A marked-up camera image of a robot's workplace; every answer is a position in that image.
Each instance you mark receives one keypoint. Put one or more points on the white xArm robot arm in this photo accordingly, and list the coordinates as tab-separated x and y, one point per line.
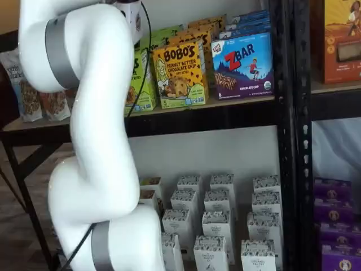
98	141

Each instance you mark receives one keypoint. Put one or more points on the white floral pattern box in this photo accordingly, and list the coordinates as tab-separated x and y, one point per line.
265	201
184	199
176	221
216	223
210	251
189	182
218	199
266	183
258	254
170	251
263	226
222	182

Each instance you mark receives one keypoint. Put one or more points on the green Bobo's apple pie box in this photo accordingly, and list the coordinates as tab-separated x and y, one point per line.
150	96
172	30
158	42

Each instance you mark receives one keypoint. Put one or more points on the yellow Bobo's peanut butter box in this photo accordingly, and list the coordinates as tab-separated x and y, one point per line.
194	36
206	26
180	76
214	19

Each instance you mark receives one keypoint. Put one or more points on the yellow white granola box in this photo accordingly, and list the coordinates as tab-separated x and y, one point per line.
148	199

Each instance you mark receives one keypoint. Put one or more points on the blue purple ZBar box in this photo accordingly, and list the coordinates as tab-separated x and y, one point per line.
242	70
251	14
245	30
248	22

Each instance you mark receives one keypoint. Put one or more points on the wooden shelf board with snacks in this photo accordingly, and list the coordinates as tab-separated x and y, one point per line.
34	125

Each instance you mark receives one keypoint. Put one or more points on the purple snack box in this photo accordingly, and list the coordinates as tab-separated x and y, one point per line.
332	187
334	211
342	261
339	234

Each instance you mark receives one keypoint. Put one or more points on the orange cardboard box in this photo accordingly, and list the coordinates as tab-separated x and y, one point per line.
338	42

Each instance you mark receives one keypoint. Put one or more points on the black metal shelving rack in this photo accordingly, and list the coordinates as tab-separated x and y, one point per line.
282	141

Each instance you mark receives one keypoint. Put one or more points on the white patterned small boxes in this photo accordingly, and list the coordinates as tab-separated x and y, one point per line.
239	226

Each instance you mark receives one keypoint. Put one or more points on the black metal neighbour rack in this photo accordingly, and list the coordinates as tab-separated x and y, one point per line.
303	141

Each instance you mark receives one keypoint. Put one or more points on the orange label granola bag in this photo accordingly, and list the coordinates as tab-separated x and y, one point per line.
53	105

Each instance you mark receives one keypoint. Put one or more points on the white plastic sheet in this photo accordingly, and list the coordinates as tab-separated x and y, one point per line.
335	146

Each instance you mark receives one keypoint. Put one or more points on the wooden neighbour rack board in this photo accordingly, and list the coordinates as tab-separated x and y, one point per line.
335	87

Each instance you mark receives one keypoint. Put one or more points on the blue sided granola bag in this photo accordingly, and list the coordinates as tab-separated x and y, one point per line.
19	93

